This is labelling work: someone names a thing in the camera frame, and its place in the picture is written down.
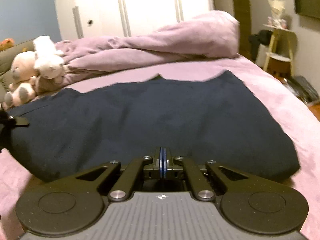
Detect dark navy zip jacket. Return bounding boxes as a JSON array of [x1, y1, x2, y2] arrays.
[[1, 71, 300, 181]]

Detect white plush toy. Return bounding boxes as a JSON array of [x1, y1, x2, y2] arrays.
[[33, 35, 66, 83]]

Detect pink crumpled duvet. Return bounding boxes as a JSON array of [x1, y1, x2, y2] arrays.
[[56, 10, 240, 88]]

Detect white wardrobe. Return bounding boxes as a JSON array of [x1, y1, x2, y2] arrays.
[[55, 0, 214, 40]]

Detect pink bed sheet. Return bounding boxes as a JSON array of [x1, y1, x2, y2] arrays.
[[1, 56, 319, 239]]

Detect yellow side table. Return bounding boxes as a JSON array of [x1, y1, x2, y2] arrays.
[[263, 24, 296, 79]]

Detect black garment by table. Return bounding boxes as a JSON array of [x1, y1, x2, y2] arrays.
[[248, 29, 272, 61]]

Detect black bag on floor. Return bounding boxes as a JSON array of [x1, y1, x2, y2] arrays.
[[286, 75, 319, 103]]

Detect dark wooden door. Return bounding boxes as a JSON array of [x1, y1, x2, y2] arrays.
[[233, 0, 251, 58]]

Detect paper bouquet on table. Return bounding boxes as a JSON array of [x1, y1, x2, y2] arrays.
[[268, 0, 285, 28]]

